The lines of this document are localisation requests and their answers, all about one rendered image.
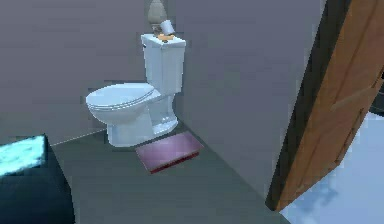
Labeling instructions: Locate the pink bathroom scale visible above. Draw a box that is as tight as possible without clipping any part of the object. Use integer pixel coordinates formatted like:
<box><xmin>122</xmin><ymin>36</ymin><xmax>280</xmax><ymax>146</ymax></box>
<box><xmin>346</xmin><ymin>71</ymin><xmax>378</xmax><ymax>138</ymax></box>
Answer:
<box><xmin>134</xmin><ymin>130</ymin><xmax>205</xmax><ymax>175</ymax></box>

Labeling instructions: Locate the orange flat object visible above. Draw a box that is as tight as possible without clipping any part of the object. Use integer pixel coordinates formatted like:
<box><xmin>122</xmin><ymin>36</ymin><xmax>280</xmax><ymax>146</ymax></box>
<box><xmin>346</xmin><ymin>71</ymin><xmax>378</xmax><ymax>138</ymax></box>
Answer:
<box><xmin>156</xmin><ymin>33</ymin><xmax>175</xmax><ymax>43</ymax></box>

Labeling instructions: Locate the white toilet paper roll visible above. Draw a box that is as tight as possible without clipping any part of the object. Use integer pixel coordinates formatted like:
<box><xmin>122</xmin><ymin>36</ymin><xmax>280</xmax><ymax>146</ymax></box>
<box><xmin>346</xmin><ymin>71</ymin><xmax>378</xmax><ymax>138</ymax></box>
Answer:
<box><xmin>160</xmin><ymin>19</ymin><xmax>176</xmax><ymax>36</ymax></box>

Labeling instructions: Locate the beige oval vase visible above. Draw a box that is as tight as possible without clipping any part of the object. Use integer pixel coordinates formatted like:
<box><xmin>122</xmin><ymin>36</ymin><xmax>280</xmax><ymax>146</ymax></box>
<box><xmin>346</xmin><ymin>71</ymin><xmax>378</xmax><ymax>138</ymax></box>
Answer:
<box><xmin>147</xmin><ymin>0</ymin><xmax>168</xmax><ymax>25</ymax></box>

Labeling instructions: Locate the brown wooden room door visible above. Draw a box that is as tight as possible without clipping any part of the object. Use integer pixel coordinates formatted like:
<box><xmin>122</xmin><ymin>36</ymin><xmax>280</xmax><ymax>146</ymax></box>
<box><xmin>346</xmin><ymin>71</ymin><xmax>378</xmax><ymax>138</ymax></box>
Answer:
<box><xmin>274</xmin><ymin>0</ymin><xmax>384</xmax><ymax>212</ymax></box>

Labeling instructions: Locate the dark bathtub with water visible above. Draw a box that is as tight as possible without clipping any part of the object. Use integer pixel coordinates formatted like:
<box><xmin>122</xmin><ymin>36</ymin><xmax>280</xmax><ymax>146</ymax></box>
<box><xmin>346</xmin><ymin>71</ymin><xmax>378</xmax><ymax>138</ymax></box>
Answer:
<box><xmin>0</xmin><ymin>133</ymin><xmax>76</xmax><ymax>224</ymax></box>

